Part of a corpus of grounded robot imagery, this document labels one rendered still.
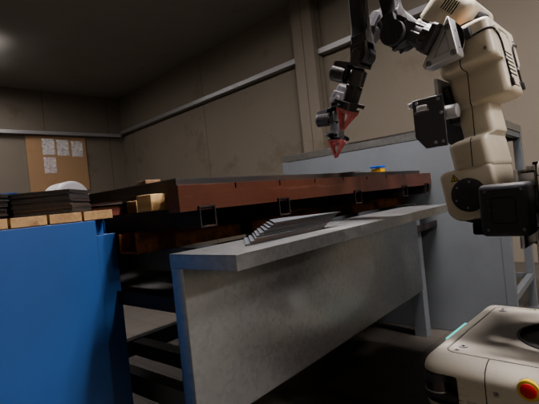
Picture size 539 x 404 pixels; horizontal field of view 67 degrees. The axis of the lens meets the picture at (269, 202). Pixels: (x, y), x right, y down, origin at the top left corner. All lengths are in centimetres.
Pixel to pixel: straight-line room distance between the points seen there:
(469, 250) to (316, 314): 121
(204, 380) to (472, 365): 73
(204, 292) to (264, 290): 19
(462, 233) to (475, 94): 100
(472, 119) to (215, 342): 101
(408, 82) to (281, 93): 178
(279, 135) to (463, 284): 376
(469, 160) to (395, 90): 331
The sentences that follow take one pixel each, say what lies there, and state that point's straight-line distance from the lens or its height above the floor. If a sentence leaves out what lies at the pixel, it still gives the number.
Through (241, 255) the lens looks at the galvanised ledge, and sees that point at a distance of 76.
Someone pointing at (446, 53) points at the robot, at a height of 113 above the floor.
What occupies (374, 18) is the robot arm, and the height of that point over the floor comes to 149.
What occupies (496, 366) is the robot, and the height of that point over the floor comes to 27.
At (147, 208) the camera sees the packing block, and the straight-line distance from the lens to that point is 100.
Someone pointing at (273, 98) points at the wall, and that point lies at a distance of 569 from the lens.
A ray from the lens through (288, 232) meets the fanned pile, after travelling 98.
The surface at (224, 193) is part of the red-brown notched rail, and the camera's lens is 101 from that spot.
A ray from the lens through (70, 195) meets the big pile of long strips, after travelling 111.
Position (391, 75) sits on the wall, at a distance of 470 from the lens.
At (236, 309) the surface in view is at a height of 53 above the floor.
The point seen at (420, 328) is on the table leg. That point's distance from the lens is 232.
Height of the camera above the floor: 77
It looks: level
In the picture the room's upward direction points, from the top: 6 degrees counter-clockwise
